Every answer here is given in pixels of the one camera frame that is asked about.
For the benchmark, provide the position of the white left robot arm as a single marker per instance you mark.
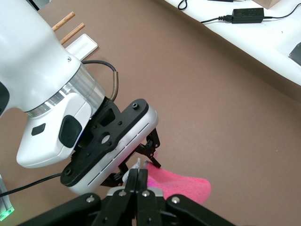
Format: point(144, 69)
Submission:
point(35, 70)

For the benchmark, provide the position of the black power adapter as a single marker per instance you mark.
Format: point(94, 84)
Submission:
point(247, 15)

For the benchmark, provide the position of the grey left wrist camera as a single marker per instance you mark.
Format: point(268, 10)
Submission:
point(122, 131)

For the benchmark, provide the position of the grey metal plate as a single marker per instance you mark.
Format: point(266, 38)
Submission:
point(296, 53)

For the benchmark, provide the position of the wooden chopsticks pair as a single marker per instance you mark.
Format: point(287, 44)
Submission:
point(70, 34)
point(63, 21)

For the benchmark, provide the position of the brown cardboard box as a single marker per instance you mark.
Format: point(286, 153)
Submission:
point(268, 2)

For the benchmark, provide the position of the white rack base tray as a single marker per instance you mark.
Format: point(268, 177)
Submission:
point(82, 47)

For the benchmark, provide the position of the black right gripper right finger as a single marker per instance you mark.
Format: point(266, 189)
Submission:
point(143, 204)

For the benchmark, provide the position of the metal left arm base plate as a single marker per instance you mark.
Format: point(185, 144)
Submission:
point(5, 202)

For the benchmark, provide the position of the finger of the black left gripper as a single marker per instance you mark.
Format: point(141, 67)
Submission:
point(116, 179)
point(151, 146)

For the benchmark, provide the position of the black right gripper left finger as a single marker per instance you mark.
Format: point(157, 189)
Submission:
point(130, 202)

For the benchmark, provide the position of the pink and grey towel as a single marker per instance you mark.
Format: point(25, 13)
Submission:
point(183, 186)

